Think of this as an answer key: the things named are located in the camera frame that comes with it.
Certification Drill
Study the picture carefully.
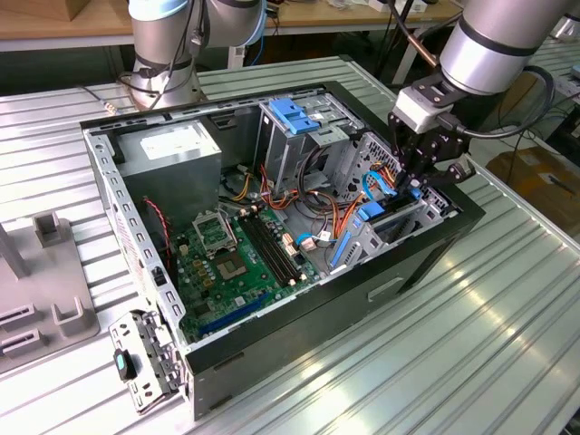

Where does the black case fan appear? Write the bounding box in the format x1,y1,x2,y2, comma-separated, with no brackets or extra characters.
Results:
139,194,177,276

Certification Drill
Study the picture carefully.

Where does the blue expansion slot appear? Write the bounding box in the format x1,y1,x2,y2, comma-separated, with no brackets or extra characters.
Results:
198,292,270,337

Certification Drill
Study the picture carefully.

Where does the hinged metal case bracket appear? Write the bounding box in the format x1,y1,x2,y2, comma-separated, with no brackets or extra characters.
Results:
108,307,189,416

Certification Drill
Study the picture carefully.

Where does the blue plastic drive latch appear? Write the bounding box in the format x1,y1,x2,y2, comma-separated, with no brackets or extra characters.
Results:
267,98,323,137

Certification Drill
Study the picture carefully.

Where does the small brown cardboard box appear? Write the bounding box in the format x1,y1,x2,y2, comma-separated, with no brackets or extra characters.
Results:
67,0,132,22

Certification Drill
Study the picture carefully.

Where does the black loose robot cable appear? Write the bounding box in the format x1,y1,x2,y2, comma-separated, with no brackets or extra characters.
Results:
79,84,137,114

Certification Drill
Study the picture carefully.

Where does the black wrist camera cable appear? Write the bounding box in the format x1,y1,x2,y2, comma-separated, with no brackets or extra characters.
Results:
437,65,557,140

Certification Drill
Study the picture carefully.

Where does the CPU socket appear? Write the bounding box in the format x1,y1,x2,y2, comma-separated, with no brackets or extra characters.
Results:
213,251,251,283

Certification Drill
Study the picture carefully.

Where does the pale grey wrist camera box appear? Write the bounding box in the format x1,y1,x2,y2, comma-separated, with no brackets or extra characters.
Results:
391,85,457,135

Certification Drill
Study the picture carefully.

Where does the black latch with teal button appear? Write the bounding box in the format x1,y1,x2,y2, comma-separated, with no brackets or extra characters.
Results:
112,347,140,384

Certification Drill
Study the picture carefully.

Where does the metal socket cover frame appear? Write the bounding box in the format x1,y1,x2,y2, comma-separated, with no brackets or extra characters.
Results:
191,209,238,258

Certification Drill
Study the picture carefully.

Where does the multicoloured power wire bundle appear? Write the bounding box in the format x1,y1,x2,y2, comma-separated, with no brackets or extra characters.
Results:
217,144,363,255

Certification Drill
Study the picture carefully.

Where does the silver power supply box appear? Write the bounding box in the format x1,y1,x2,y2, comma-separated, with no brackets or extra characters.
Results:
115,120,224,219

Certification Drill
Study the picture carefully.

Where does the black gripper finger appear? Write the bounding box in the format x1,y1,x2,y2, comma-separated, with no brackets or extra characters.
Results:
413,157,478,199
387,112,412,195

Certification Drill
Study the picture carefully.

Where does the large brown cardboard box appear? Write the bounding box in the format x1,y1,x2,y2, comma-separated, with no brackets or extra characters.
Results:
487,144,580,233

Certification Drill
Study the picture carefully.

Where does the black open PC case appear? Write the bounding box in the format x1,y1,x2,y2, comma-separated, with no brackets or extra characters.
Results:
79,80,487,421

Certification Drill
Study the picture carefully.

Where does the hard disk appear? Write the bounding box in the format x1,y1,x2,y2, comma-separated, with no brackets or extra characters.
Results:
330,185,427,271

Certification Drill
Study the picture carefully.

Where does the silver drive cage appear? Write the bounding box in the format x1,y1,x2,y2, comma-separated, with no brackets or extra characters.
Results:
252,86,367,194

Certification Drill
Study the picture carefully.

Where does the green motherboard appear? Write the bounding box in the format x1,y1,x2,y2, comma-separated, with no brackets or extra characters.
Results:
170,203,324,345

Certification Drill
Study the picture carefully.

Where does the power wire with black connector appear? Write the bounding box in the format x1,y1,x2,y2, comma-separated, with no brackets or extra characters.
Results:
378,162,409,187

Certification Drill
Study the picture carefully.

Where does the wooden desk with white frame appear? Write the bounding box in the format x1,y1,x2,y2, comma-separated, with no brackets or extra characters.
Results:
0,0,466,87

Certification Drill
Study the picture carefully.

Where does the metal slat side table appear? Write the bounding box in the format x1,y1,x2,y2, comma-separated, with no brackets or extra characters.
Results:
529,35,580,108

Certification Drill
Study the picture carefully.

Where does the red black fan wire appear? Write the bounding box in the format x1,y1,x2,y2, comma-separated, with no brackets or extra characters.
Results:
142,195,172,271

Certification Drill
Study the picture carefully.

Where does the grey parts rack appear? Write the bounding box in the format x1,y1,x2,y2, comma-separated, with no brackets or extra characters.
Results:
0,211,102,375

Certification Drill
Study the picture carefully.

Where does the black RAM slot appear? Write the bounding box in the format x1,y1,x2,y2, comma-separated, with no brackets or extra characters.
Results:
256,210,305,279
244,214,295,285
238,216,288,287
250,212,300,282

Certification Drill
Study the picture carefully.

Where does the silver disk bay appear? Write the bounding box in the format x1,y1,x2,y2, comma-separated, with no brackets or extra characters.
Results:
326,130,459,277

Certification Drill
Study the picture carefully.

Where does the blue motherboard data wire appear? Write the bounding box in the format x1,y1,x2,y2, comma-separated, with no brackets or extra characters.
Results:
296,231,339,249

